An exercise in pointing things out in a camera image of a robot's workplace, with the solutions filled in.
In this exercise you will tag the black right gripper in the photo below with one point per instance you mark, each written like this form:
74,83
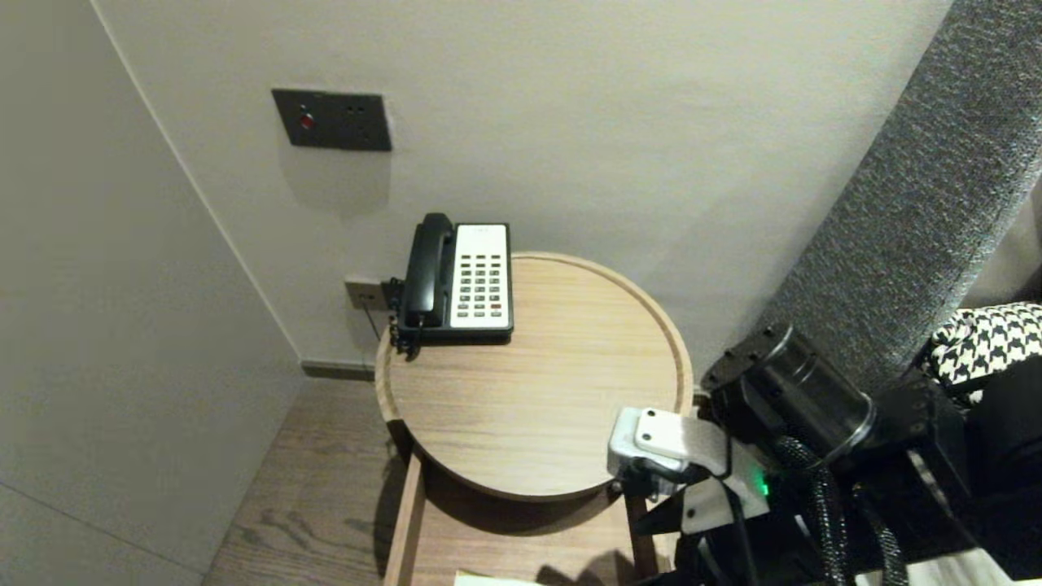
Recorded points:
669,513

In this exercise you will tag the gold tissue pack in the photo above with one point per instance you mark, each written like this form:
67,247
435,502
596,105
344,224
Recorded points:
492,579

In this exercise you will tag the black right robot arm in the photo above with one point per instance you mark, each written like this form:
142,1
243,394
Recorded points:
814,391

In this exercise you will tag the round wooden side table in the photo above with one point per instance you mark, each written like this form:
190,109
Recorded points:
537,391

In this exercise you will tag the white bed sheet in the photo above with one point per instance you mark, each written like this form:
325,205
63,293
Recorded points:
952,574

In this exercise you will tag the black and white telephone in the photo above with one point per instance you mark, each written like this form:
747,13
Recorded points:
480,277

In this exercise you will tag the black telephone handset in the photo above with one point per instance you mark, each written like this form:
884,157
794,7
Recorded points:
427,268

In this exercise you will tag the black-white houndstooth pillow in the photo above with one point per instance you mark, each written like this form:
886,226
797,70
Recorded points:
989,342

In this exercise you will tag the grey fabric headboard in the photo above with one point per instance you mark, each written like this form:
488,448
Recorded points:
912,212

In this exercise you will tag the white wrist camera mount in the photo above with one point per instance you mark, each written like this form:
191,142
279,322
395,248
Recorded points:
684,443

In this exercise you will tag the brown wall baseboard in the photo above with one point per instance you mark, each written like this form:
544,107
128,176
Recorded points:
338,371

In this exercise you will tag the metal wall socket plate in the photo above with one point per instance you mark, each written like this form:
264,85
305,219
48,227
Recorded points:
362,295

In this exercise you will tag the dark wall switch panel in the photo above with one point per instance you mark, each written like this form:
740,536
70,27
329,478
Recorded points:
334,120

